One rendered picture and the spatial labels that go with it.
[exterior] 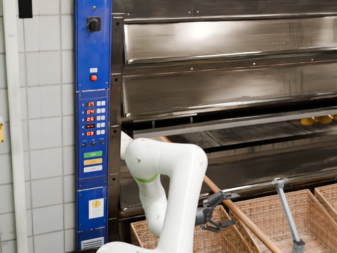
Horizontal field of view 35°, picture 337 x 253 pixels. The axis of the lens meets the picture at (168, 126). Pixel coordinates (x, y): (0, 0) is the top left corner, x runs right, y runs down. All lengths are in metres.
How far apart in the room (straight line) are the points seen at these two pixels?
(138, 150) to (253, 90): 1.18
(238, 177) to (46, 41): 1.33
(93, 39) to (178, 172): 0.85
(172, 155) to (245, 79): 1.13
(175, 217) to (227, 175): 1.36
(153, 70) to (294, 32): 0.80
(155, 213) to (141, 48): 0.77
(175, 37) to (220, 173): 0.84
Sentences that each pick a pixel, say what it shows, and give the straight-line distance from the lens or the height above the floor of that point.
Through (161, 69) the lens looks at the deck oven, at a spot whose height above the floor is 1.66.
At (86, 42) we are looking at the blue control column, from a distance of 2.37.
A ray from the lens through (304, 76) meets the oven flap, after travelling 3.05.
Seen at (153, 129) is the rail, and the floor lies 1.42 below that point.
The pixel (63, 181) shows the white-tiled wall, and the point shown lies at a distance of 2.63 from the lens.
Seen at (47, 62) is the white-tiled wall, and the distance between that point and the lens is 2.39.
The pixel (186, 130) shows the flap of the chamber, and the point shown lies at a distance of 2.57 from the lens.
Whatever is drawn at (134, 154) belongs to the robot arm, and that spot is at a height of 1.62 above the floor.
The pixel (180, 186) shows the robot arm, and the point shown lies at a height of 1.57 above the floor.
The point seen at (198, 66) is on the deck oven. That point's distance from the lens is 2.66.
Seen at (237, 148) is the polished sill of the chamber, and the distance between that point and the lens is 2.96.
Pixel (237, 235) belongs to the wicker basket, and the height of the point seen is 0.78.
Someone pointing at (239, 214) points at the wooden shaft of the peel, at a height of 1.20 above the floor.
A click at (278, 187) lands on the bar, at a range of 2.71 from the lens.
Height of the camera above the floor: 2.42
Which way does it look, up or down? 23 degrees down
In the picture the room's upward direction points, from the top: 4 degrees clockwise
